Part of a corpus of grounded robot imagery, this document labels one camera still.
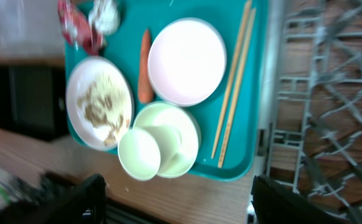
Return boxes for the pale green cup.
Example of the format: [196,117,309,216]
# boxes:
[118,125,181,181]

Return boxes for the left wooden chopstick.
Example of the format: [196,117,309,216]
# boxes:
[211,0,252,159]

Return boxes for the crumpled white tissue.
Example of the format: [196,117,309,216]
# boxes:
[88,0,120,35]

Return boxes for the orange carrot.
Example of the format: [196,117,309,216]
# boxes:
[138,29,154,104]

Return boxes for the teal serving tray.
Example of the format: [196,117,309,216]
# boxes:
[64,0,269,182]

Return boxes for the black plastic tray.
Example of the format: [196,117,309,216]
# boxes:
[0,64,69,141]

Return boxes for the clear plastic storage bin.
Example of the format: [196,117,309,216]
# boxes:
[0,0,65,58]

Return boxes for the grey dishwasher rack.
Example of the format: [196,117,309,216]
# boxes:
[262,0,362,223]

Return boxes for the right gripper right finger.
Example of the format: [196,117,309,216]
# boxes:
[251,175,342,224]

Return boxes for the white plate with food scraps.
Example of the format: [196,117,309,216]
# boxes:
[66,56,134,151]

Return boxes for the right wooden chopstick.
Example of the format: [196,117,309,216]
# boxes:
[217,8,256,169]

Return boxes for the wooden chopstick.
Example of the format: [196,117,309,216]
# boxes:
[217,8,256,169]
[211,0,252,159]

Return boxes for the pale green bowl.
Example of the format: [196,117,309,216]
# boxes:
[133,102,201,179]

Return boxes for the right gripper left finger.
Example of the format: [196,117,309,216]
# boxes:
[0,173,106,223]

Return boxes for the red snack wrapper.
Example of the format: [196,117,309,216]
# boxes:
[57,0,105,55]

